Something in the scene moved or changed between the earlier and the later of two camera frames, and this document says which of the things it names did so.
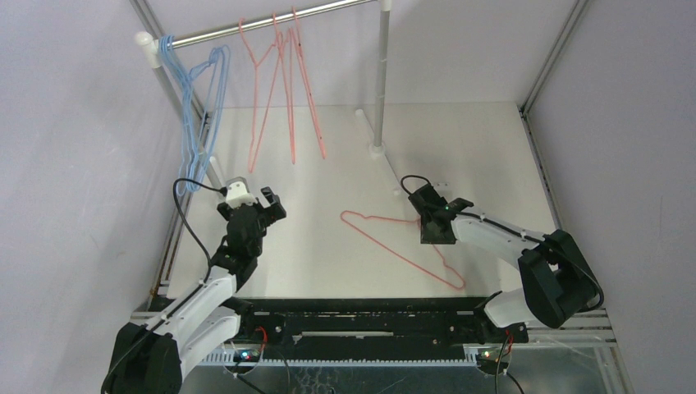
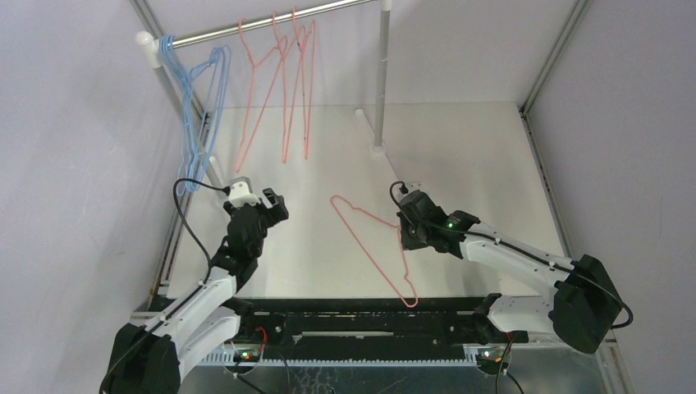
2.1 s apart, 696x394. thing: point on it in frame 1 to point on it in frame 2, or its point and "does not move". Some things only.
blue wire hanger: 170,49 does not move
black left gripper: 277,213 does not move
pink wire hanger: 434,247 to 398,227
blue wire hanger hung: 192,102 does not move
